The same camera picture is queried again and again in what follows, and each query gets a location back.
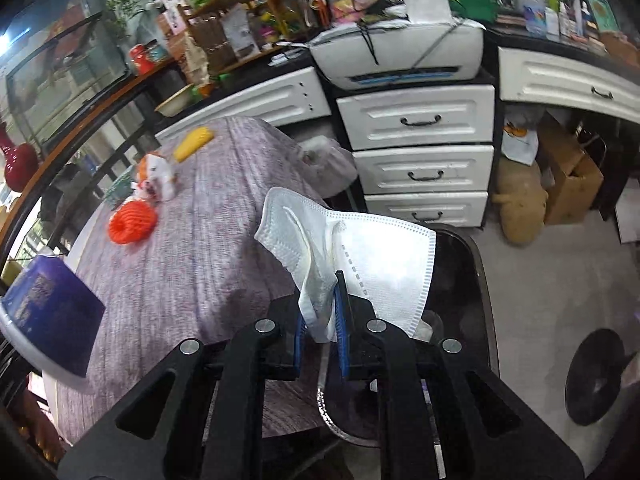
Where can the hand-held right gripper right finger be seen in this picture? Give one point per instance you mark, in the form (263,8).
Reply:
(420,390)

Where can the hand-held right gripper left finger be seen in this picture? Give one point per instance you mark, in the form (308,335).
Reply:
(235,385)

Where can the black trash bin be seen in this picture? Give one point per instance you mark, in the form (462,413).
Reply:
(460,310)

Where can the white face mask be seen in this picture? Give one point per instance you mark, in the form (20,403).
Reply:
(380,260)

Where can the orange white toy figure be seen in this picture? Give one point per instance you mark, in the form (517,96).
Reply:
(157,177)

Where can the purple striped tablecloth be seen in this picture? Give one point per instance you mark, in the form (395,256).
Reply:
(210,270)

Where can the black round stool base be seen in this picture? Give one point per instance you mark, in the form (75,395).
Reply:
(595,375)

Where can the low white stack drawer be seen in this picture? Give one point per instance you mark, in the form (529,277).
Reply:
(430,207)

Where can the orange foam fruit net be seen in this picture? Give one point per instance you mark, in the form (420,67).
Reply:
(132,222)

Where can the purple tissue packet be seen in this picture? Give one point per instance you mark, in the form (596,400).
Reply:
(55,310)

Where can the beige plush toy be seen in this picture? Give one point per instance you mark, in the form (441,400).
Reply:
(520,200)

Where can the medium white stack drawer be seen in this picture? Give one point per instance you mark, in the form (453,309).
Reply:
(425,167)

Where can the yellow corn cob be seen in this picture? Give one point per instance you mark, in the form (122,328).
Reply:
(193,144)

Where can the black wooden railing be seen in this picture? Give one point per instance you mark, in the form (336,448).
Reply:
(100,170)

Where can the open brown cardboard box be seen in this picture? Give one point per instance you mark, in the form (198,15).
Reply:
(570,175)

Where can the white paper bag orange print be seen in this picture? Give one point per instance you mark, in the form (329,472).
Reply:
(520,140)

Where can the tall white stack drawer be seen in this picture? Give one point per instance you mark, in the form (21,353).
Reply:
(415,110)

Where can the cream enamel bowl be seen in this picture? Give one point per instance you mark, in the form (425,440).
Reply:
(177,100)

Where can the wooden window ledge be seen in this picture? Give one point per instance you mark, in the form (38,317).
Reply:
(75,135)

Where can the red ceramic vase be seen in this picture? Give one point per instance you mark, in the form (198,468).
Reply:
(20,162)

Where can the kraft paper snack bag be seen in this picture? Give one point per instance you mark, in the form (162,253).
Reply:
(196,62)

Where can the white printer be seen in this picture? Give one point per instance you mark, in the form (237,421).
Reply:
(400,55)

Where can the red tin can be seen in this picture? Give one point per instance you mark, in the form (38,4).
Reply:
(141,59)

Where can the small glass jar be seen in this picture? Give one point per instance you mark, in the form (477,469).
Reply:
(159,51)

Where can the brown printed box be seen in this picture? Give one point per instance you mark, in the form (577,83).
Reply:
(172,35)

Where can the glass terrarium cage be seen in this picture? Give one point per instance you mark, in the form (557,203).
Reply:
(65,65)

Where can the clear water bottle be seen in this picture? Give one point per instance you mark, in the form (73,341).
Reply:
(531,5)

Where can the teal framed picture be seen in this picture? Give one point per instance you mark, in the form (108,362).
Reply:
(600,10)

